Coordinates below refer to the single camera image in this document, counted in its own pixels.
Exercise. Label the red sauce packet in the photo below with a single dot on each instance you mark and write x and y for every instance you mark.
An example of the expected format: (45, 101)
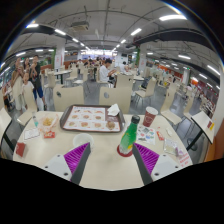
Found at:
(160, 134)

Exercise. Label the white sauce packet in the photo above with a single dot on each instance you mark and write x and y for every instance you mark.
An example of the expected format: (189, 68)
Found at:
(168, 132)

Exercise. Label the green drink bottle black cap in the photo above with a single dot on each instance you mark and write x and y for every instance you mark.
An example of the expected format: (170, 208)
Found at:
(128, 138)

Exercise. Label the beige chair round hole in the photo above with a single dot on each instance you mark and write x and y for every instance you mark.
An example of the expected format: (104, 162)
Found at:
(116, 98)
(68, 96)

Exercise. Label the colourful sticker sheet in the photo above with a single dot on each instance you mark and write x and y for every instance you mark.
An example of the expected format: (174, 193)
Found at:
(146, 135)

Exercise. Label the small red table stand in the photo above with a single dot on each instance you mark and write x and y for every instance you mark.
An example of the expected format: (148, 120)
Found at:
(209, 124)

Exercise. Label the far beige chairs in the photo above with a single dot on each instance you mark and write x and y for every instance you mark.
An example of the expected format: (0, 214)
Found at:
(173, 88)

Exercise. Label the small red box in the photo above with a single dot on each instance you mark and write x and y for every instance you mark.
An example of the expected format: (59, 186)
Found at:
(20, 149)

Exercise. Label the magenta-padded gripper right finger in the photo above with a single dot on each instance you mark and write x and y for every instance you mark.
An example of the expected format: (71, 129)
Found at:
(147, 158)

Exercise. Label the red paper cup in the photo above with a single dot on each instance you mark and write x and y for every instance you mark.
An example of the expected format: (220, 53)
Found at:
(150, 116)

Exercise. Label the small clear bottle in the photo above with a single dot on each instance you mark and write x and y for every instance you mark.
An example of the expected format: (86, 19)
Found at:
(35, 120)

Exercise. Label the white paper receipt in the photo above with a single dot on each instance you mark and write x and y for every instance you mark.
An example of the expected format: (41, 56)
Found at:
(32, 134)

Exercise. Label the clear bag with fries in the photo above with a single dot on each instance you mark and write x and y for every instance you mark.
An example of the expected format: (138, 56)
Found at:
(48, 122)

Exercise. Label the ceiling air conditioner unit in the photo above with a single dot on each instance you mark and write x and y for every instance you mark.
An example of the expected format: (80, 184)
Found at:
(80, 26)

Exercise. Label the small yellow table stand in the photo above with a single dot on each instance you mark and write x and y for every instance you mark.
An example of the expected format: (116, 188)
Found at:
(212, 126)

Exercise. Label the beige table black leg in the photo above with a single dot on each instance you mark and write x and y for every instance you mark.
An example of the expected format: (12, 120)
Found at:
(201, 120)

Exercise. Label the clear plastic packet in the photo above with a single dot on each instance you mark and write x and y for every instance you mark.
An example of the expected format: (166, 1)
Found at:
(171, 146)

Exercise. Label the brown food tray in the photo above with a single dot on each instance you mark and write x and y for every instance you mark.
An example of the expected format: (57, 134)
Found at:
(85, 118)

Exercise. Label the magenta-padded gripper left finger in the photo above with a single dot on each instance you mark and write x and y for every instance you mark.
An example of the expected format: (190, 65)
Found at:
(76, 158)

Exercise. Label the white card red print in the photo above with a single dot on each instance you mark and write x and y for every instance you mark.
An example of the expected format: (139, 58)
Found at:
(185, 158)

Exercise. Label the ceiling lights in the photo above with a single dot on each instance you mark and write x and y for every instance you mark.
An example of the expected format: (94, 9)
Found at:
(172, 17)

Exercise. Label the white paper napkin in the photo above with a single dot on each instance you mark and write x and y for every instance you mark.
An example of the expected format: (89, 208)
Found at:
(113, 110)

